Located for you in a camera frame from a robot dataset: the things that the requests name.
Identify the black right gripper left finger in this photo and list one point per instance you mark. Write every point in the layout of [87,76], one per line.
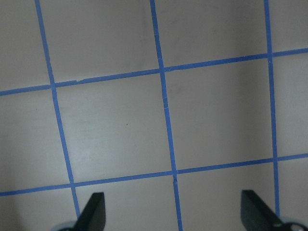
[93,216]

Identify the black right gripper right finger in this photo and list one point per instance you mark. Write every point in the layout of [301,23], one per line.
[256,215]

